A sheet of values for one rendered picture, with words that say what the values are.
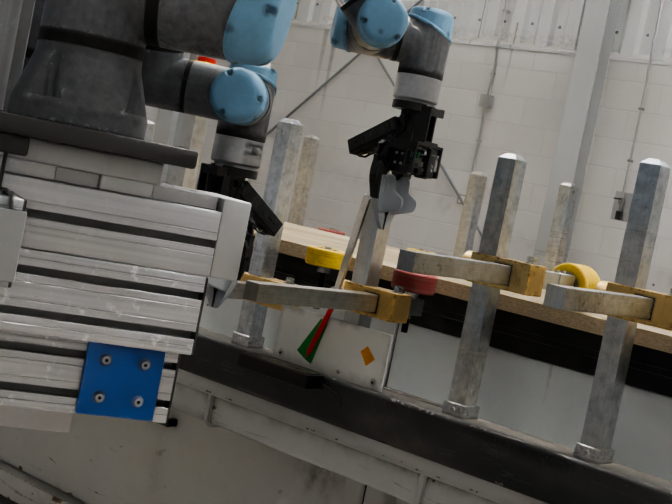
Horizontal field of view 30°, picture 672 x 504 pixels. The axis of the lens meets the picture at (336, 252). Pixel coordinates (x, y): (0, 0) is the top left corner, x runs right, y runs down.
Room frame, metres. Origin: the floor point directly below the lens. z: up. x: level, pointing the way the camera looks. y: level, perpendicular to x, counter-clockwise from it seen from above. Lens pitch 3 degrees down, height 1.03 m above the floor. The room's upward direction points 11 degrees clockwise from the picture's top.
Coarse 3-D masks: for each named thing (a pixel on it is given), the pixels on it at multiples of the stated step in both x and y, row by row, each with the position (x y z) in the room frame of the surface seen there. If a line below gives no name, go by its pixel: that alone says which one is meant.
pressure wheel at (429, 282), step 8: (400, 272) 2.23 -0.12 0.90; (408, 272) 2.22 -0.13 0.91; (392, 280) 2.25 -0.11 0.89; (400, 280) 2.22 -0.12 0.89; (408, 280) 2.22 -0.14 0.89; (416, 280) 2.21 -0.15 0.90; (424, 280) 2.22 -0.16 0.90; (432, 280) 2.23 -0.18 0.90; (408, 288) 2.22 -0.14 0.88; (416, 288) 2.21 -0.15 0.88; (424, 288) 2.22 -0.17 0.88; (432, 288) 2.23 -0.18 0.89; (416, 296) 2.25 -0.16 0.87; (408, 320) 2.25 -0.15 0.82
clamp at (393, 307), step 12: (348, 288) 2.20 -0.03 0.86; (360, 288) 2.18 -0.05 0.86; (372, 288) 2.17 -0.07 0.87; (384, 288) 2.21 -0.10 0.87; (384, 300) 2.15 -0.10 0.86; (396, 300) 2.14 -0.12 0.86; (408, 300) 2.17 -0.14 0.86; (360, 312) 2.18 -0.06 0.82; (372, 312) 2.16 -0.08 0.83; (384, 312) 2.14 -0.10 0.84; (396, 312) 2.14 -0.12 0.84; (408, 312) 2.17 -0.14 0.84
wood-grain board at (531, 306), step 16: (288, 224) 3.45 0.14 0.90; (288, 240) 2.60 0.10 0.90; (304, 240) 2.73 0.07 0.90; (320, 240) 2.88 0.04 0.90; (336, 240) 3.05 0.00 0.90; (304, 256) 2.54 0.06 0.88; (352, 256) 2.48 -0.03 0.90; (384, 256) 2.74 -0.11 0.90; (384, 272) 2.40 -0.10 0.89; (448, 288) 2.30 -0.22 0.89; (464, 288) 2.28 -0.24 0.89; (512, 304) 2.21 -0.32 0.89; (528, 304) 2.19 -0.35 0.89; (544, 320) 2.17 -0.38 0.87; (560, 320) 2.15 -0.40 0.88; (576, 320) 2.13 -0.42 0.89; (592, 320) 2.11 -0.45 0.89; (640, 336) 2.05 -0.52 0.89; (656, 336) 2.04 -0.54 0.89
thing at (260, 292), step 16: (256, 288) 1.93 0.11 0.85; (272, 288) 1.95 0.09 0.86; (288, 288) 1.98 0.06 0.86; (304, 288) 2.01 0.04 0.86; (320, 288) 2.06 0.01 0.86; (288, 304) 1.98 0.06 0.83; (304, 304) 2.01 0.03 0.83; (320, 304) 2.04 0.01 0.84; (336, 304) 2.07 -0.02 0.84; (352, 304) 2.11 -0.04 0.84; (368, 304) 2.14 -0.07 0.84; (416, 304) 2.24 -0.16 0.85
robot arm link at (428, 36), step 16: (416, 16) 2.03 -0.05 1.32; (432, 16) 2.02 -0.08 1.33; (448, 16) 2.03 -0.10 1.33; (416, 32) 2.02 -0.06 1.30; (432, 32) 2.02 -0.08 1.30; (448, 32) 2.04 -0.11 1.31; (400, 48) 2.02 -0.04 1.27; (416, 48) 2.02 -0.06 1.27; (432, 48) 2.02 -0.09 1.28; (448, 48) 2.05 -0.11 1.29; (400, 64) 2.04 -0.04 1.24; (416, 64) 2.02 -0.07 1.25; (432, 64) 2.02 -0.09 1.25
